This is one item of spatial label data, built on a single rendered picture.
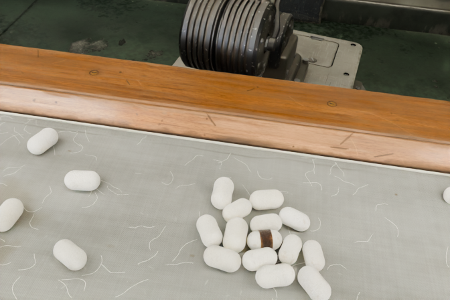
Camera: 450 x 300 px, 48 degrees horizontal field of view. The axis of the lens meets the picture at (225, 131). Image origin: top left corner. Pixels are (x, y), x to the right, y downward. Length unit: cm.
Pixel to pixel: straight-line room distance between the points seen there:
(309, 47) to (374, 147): 77
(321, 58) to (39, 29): 149
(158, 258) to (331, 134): 25
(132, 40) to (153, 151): 175
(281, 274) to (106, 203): 19
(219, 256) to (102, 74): 31
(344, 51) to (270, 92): 74
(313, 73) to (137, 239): 83
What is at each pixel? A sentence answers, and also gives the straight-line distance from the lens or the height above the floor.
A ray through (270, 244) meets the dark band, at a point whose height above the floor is 75.
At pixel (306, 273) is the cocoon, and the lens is 46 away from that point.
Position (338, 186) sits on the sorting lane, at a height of 74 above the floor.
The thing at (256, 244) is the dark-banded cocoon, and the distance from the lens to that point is 47.
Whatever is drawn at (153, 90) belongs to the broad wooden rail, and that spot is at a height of 76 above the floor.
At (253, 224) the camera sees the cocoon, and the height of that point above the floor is 75.
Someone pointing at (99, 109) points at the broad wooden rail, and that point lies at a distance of 62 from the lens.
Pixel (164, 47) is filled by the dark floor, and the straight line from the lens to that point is 225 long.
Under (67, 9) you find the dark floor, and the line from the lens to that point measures 262.
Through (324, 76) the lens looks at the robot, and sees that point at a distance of 124.
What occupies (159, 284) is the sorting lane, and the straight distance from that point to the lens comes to 46.
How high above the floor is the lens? 112
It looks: 39 degrees down
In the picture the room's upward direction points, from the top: 4 degrees clockwise
